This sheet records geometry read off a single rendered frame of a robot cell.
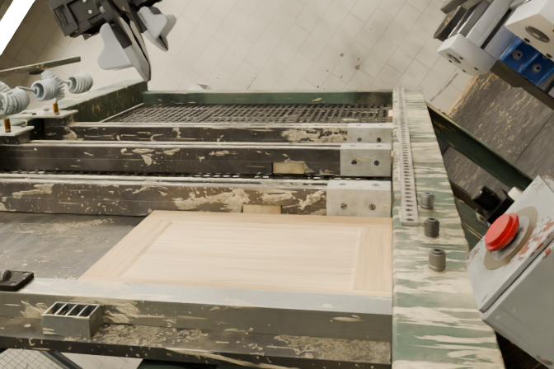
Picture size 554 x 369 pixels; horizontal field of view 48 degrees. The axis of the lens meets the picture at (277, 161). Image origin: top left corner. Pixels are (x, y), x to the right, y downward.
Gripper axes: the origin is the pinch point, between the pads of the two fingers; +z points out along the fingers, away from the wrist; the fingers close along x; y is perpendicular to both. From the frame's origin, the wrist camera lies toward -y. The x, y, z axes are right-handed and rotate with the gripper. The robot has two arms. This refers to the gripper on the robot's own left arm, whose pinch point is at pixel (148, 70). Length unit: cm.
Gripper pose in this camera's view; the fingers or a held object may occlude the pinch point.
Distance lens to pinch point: 88.8
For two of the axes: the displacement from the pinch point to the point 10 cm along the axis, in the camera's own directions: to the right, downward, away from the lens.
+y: -8.9, 4.4, 1.3
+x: -0.9, 1.2, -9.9
